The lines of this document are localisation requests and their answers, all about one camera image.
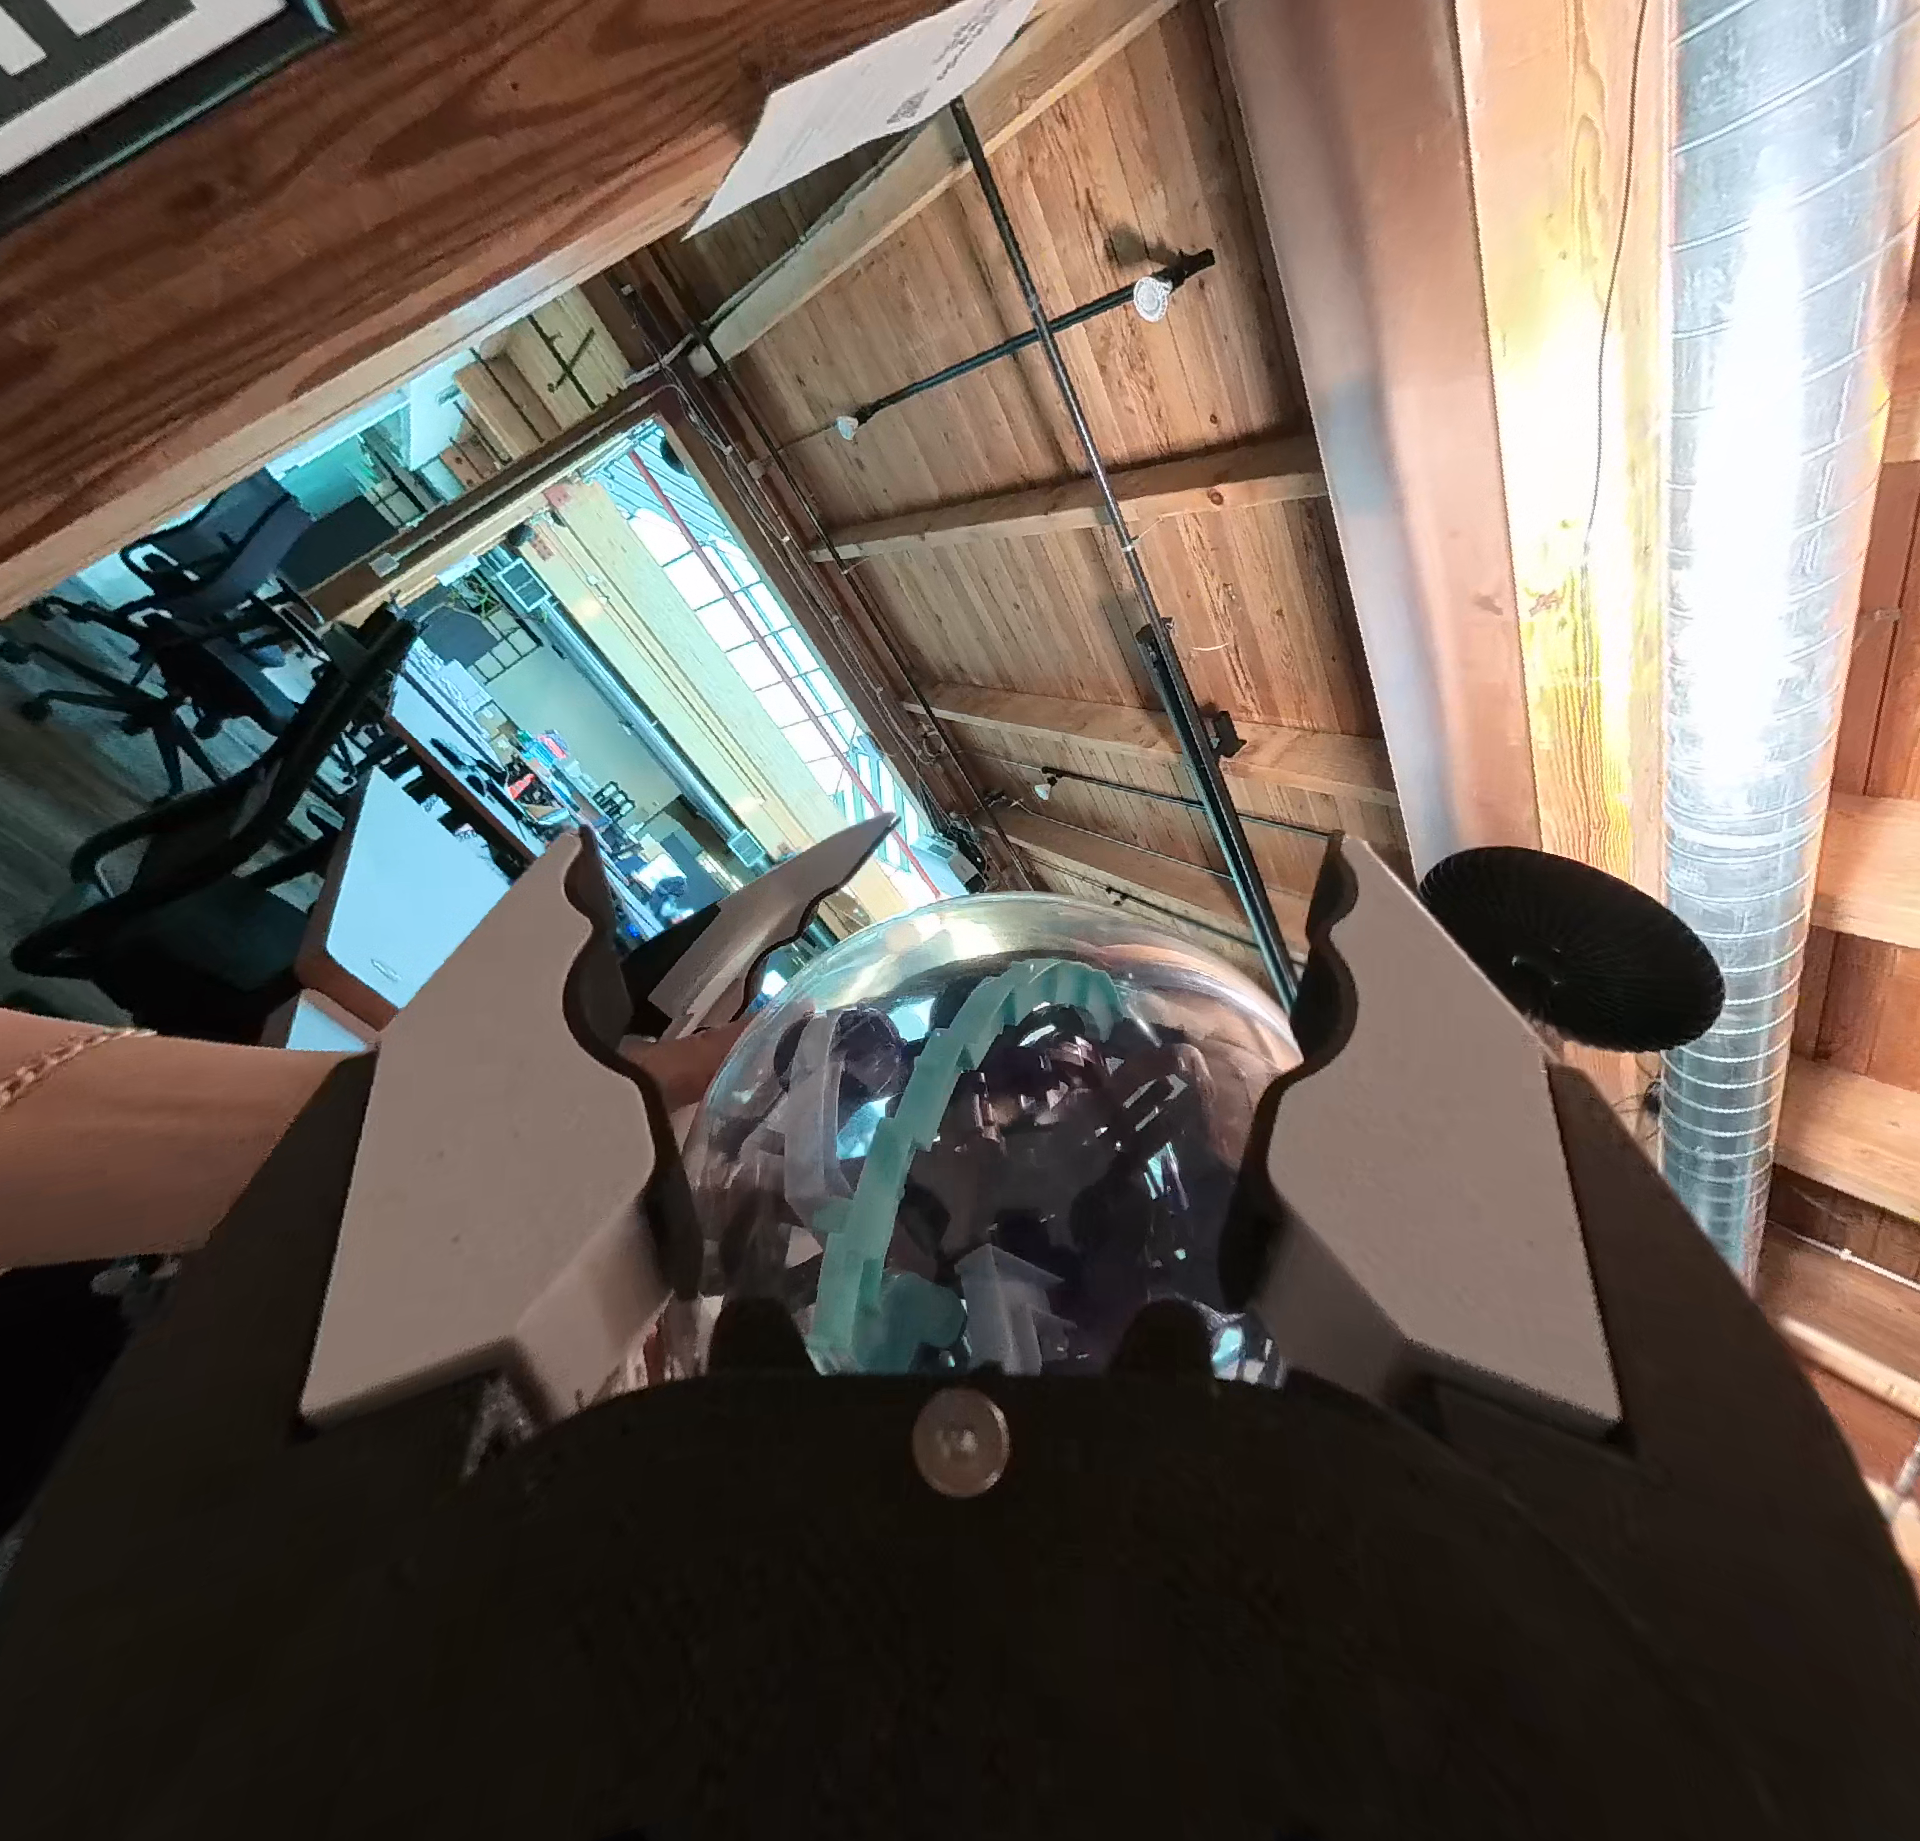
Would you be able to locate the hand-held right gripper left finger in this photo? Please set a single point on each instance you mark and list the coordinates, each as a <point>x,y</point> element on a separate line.
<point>480,1196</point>

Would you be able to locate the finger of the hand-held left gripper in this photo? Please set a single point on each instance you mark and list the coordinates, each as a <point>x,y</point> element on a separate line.
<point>766,927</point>

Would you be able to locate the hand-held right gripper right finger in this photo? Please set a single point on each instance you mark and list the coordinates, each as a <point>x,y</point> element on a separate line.
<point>1440,1196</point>

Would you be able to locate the clear plastic maze ball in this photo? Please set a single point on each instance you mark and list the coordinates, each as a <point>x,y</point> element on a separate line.
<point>990,1151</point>

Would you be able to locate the person's left forearm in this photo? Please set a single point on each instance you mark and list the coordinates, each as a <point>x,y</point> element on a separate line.
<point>150,1151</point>

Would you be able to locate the person's left hand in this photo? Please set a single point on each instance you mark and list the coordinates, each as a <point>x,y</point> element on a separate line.
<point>690,1061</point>

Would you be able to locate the black round pleated disc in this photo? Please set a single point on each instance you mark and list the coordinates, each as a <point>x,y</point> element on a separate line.
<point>1590,948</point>

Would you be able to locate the black office chair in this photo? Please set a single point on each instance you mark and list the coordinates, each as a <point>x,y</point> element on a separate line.
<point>211,567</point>
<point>226,850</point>

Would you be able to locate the grey sprinkler pipe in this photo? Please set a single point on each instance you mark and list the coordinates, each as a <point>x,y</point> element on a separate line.
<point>1080,431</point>

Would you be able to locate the grey metal panel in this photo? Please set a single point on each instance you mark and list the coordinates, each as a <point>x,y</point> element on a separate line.
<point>1381,370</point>

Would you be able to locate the white paper sheet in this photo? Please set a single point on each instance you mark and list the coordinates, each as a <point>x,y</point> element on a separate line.
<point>870,100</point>

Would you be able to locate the framed black white tag sign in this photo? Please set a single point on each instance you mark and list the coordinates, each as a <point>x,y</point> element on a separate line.
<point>120,11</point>

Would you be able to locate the black track light rail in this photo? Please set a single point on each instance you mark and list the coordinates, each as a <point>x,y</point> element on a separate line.
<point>1193,700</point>
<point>1020,333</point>

